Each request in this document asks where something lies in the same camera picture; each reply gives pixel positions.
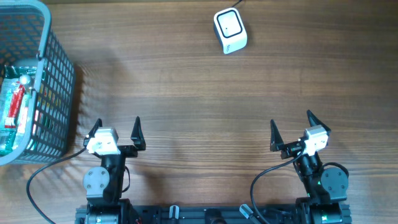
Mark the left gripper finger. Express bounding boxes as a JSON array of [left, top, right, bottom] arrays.
[[131, 116, 146, 151], [83, 118, 103, 146]]

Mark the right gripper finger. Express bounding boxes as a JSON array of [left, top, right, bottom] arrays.
[[307, 110, 331, 133], [270, 119, 284, 152]]

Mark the green sponge pack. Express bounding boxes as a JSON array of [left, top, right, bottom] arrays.
[[1, 65, 37, 156]]

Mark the yellow dish soap bottle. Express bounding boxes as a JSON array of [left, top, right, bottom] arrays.
[[19, 75, 34, 91]]

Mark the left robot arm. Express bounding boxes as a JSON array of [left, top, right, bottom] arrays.
[[75, 117, 146, 224]]

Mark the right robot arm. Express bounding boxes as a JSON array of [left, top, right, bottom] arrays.
[[270, 110, 352, 224]]

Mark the white barcode scanner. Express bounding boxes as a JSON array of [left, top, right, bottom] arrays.
[[213, 7, 248, 54]]

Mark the grey plastic mesh basket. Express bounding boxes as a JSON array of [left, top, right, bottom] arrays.
[[1, 1, 76, 165]]

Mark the right camera cable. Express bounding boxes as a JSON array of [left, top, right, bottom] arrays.
[[249, 146, 307, 224]]

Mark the camera cable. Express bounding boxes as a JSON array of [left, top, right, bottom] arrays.
[[249, 146, 307, 224], [25, 146, 88, 224]]

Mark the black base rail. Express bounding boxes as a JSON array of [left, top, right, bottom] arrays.
[[75, 204, 353, 224]]

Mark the left camera cable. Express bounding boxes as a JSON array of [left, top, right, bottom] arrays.
[[25, 146, 88, 224]]

